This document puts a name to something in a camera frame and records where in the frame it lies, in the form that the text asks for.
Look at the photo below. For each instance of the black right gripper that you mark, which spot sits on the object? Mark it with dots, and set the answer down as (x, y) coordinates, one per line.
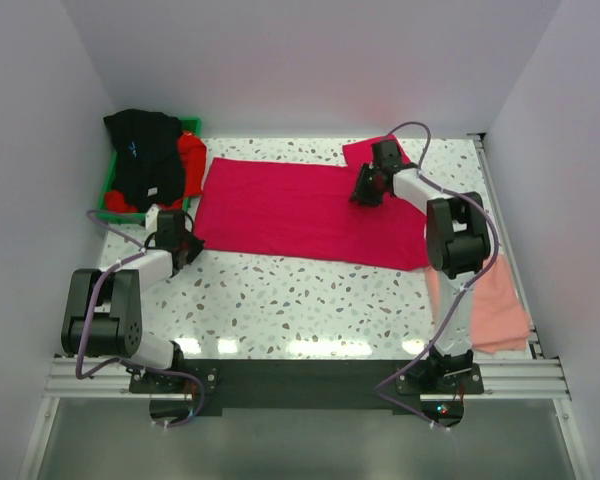
(360, 193)

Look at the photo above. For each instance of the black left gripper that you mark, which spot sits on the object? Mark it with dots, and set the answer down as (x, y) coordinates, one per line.
(196, 247)

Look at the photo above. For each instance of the magenta t shirt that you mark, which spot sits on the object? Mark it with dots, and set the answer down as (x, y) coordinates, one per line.
(304, 210)

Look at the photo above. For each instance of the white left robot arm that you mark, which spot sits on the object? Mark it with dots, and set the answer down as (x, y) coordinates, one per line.
(103, 319)

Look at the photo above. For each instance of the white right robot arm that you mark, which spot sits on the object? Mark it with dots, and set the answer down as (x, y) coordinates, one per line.
(458, 236)

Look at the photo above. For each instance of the black t shirt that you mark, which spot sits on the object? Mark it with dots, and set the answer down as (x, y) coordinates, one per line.
(148, 168)

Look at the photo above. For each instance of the green plastic bin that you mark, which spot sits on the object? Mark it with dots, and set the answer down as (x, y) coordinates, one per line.
(157, 160)

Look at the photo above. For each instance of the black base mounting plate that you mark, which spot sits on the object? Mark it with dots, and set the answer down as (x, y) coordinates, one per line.
(432, 389)

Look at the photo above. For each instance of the folded peach t shirt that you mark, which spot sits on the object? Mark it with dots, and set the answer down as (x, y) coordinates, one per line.
(498, 320)

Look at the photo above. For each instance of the aluminium table frame rail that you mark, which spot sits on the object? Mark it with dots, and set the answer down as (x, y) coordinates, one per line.
(536, 377)

